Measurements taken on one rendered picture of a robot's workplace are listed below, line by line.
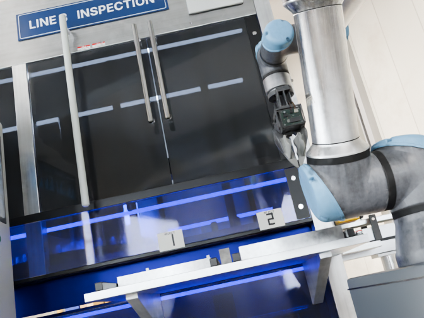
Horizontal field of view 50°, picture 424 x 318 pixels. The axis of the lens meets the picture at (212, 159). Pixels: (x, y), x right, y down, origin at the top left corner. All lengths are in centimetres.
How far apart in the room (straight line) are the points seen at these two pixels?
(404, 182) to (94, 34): 135
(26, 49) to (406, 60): 337
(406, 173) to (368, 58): 399
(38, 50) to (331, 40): 134
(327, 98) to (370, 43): 402
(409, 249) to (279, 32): 60
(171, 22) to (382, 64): 313
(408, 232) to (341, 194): 14
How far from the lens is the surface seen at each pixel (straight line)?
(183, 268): 129
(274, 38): 117
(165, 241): 156
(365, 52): 489
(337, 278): 157
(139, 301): 125
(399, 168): 89
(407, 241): 89
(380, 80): 471
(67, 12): 198
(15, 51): 198
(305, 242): 118
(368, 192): 86
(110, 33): 188
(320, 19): 83
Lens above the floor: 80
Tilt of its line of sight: 17 degrees up
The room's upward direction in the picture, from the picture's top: 12 degrees counter-clockwise
